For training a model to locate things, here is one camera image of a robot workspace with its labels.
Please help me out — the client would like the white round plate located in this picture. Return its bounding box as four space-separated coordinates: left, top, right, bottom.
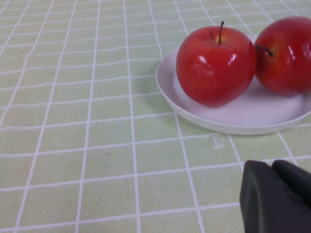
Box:
155 35 311 136

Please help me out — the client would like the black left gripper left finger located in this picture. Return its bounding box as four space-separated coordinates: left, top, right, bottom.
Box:
239 160 311 233

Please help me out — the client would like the red apple with sideways stem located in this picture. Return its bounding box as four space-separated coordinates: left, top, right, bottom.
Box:
254 16 311 97

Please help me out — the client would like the green checked tablecloth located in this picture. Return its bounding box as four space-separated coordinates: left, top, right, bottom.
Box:
0 0 311 233

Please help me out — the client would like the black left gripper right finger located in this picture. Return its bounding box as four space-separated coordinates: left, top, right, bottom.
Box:
271 159 311 209

